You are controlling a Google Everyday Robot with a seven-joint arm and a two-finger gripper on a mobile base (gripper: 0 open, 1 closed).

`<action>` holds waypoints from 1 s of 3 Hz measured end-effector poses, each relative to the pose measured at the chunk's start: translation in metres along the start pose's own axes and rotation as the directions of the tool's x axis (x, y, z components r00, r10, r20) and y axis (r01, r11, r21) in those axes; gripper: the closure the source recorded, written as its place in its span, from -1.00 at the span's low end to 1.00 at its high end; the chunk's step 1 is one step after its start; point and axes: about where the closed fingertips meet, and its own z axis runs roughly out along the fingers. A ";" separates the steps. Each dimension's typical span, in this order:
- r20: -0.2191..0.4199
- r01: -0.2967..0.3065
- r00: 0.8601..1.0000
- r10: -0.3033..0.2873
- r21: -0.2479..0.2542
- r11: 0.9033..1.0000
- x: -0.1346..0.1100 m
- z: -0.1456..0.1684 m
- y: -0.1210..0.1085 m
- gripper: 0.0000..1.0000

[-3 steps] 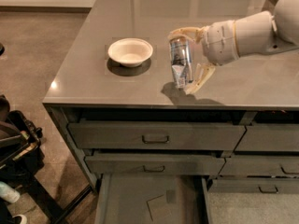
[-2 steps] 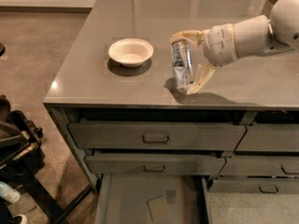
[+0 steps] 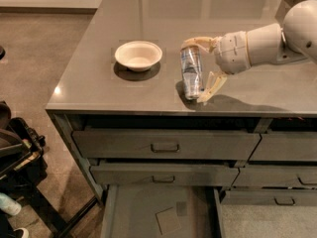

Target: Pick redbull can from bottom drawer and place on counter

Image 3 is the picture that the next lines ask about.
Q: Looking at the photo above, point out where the top left grey drawer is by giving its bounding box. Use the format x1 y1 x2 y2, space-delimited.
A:
72 129 261 160

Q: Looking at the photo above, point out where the white shoe upper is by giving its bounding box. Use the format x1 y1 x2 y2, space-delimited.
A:
0 193 22 216

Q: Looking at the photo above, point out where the top right grey drawer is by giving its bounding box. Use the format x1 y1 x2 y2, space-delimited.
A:
251 132 317 162

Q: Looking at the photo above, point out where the open bottom left drawer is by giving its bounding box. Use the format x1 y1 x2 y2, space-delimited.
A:
100 184 225 238

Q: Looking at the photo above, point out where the white shoe lower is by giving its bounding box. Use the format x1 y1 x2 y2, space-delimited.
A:
14 228 30 238

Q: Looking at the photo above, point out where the silver blue redbull can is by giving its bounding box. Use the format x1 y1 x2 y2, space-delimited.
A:
180 46 204 100

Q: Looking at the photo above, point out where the middle right grey drawer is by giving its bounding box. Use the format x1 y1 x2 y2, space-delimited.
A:
233 165 317 187

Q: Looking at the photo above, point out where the grey drawer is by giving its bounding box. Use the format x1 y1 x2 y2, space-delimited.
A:
221 189 317 206
251 132 317 162
90 163 239 186
72 129 261 160
233 165 317 187

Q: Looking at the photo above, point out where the white shoe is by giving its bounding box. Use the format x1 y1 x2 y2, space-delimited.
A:
0 193 22 216
14 228 30 238

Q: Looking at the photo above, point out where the middle left grey drawer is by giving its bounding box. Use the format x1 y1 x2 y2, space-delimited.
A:
90 163 239 186

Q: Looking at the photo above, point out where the grey cabinet with counter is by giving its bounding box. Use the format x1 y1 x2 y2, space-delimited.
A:
47 0 317 205

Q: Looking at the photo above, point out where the white paper bowl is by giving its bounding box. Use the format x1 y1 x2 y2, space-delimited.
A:
115 41 162 71

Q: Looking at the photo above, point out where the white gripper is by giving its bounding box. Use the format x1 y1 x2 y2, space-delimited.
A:
181 31 251 103

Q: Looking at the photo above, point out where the black cart with items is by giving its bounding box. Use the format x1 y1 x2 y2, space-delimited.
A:
0 101 97 238

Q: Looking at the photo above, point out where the bottom right grey drawer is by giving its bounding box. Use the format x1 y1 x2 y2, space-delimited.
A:
221 189 317 206

